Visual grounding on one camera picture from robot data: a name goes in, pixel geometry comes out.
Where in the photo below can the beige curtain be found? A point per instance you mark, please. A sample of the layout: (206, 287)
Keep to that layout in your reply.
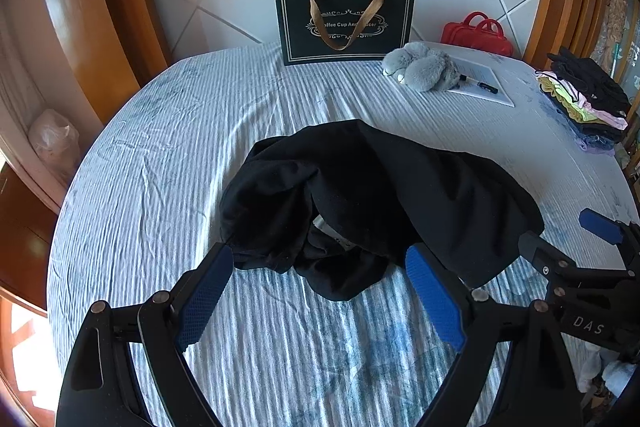
(20, 82)

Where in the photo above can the black gift bag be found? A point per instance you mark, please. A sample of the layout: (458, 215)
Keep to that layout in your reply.
(300, 37)

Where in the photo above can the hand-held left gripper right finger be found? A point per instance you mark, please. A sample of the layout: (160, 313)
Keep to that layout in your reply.
(435, 302)

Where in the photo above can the white paper sheet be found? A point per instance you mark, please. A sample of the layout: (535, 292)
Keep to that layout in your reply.
(480, 72)

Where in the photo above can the wooden low cabinet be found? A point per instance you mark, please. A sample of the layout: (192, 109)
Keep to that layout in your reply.
(20, 227)

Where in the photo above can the clear plastic bag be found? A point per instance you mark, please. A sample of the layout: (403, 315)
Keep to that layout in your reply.
(52, 142)

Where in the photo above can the black printed t-shirt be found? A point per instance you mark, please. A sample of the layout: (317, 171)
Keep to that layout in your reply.
(400, 187)

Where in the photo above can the red handbag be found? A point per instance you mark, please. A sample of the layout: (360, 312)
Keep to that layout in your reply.
(475, 38)

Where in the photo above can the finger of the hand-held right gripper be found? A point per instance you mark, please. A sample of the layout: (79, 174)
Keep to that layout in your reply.
(537, 252)
(600, 227)

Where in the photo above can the black pen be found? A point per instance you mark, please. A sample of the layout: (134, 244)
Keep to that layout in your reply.
(477, 83)

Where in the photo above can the grey plush toy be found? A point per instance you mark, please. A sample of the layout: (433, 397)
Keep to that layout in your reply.
(425, 67)

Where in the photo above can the stack of folded clothes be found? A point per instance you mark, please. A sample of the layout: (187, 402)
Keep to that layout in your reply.
(590, 107)

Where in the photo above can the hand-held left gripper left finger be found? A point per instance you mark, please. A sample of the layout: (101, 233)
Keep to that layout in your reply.
(205, 297)

